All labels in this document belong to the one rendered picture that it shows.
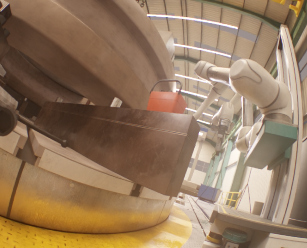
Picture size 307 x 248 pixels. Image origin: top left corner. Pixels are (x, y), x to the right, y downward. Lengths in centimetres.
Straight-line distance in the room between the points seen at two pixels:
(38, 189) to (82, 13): 133
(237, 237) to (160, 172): 43
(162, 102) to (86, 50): 67
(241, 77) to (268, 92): 14
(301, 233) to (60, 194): 89
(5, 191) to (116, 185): 45
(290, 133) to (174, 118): 53
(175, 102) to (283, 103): 54
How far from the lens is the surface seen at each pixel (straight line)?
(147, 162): 77
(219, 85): 134
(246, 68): 70
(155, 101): 92
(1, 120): 48
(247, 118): 150
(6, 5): 121
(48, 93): 571
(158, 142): 77
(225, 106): 124
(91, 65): 122
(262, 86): 72
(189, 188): 193
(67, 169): 60
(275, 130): 74
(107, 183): 70
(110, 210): 82
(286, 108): 83
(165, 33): 767
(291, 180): 89
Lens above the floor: 36
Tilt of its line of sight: 17 degrees up
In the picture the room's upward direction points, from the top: 22 degrees clockwise
